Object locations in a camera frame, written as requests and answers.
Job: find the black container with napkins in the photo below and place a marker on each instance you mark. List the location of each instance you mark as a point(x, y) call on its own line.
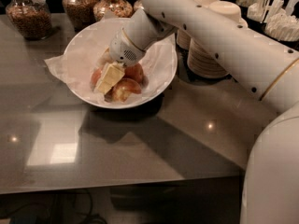
point(284, 29)

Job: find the front paper cup stack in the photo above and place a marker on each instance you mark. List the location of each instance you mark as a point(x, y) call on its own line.
point(199, 61)

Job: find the white paper liner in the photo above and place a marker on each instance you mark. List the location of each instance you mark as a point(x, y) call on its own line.
point(84, 47)

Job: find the leftmost glass nut jar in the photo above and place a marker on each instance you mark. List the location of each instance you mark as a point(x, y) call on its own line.
point(31, 18)

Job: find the white bowl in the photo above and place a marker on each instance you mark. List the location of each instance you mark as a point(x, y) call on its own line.
point(81, 53)

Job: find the black container with stirrers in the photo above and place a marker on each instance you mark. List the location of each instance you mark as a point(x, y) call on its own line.
point(261, 10)

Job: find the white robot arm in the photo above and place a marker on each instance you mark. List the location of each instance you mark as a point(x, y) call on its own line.
point(264, 67)

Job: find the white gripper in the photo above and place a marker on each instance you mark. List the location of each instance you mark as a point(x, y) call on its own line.
point(121, 48)

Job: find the red apple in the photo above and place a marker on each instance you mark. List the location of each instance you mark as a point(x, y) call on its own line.
point(122, 90)
point(135, 72)
point(95, 76)

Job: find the glass nut jar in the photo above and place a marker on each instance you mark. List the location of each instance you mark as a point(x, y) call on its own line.
point(120, 8)
point(31, 18)
point(79, 12)
point(137, 5)

